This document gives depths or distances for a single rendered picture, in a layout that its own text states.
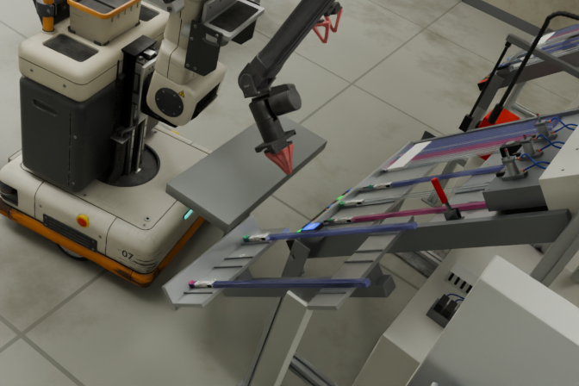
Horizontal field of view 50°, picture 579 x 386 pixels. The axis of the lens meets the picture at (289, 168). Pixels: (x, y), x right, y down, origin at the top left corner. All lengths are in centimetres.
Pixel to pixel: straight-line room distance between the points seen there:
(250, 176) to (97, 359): 79
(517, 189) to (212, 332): 133
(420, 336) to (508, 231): 50
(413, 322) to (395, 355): 11
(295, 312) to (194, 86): 85
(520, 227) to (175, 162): 151
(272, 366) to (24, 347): 94
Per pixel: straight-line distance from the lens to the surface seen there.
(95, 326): 232
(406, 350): 172
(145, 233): 222
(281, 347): 157
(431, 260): 243
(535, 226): 135
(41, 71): 208
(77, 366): 224
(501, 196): 139
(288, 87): 151
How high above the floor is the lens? 191
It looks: 39 degrees down
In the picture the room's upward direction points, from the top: 18 degrees clockwise
